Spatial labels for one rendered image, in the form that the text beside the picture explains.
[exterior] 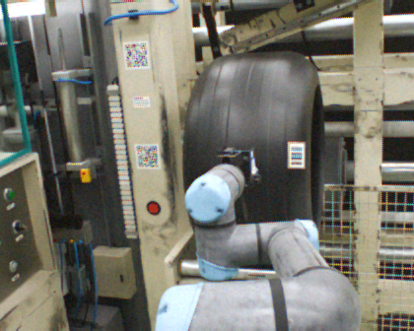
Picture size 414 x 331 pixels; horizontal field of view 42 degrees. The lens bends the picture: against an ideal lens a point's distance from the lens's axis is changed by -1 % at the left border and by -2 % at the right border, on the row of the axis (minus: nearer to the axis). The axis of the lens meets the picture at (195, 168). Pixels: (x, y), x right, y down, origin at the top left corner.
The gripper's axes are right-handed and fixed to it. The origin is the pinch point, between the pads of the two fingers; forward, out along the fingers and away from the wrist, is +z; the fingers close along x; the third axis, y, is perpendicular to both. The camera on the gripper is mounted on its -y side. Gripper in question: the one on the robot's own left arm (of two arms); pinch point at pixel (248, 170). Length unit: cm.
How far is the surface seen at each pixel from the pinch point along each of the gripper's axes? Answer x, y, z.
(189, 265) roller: 22.0, -32.1, 18.1
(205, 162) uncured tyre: 10.7, 1.7, 1.3
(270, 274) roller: -1.5, -32.8, 17.6
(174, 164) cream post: 28.1, -4.3, 27.1
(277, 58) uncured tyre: -3.8, 25.1, 20.7
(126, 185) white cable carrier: 43, -11, 24
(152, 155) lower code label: 33.1, -0.8, 22.1
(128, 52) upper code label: 37, 28, 19
